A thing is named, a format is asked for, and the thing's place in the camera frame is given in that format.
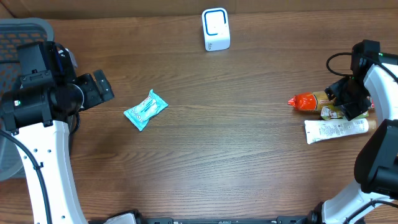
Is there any grey plastic basket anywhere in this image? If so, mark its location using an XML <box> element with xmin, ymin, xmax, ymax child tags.
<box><xmin>1</xmin><ymin>18</ymin><xmax>55</xmax><ymax>181</ymax></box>

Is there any green snack packet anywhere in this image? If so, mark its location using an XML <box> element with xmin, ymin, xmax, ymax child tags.
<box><xmin>320</xmin><ymin>105</ymin><xmax>369</xmax><ymax>121</ymax></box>

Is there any orange spaghetti packet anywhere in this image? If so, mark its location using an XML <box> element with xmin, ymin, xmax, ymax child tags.
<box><xmin>287</xmin><ymin>90</ymin><xmax>376</xmax><ymax>113</ymax></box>

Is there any white barcode scanner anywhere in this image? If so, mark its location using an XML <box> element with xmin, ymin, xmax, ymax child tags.
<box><xmin>201</xmin><ymin>7</ymin><xmax>231</xmax><ymax>52</ymax></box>

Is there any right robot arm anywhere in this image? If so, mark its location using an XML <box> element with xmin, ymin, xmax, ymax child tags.
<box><xmin>307</xmin><ymin>51</ymin><xmax>397</xmax><ymax>223</ymax></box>

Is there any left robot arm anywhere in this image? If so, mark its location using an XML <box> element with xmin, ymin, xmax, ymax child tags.
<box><xmin>1</xmin><ymin>41</ymin><xmax>114</xmax><ymax>223</ymax></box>

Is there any teal wet wipes packet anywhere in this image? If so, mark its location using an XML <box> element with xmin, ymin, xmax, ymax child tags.
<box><xmin>123</xmin><ymin>90</ymin><xmax>169</xmax><ymax>131</ymax></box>

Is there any white cream tube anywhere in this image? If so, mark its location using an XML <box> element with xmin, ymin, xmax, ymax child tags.
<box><xmin>304</xmin><ymin>118</ymin><xmax>377</xmax><ymax>144</ymax></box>

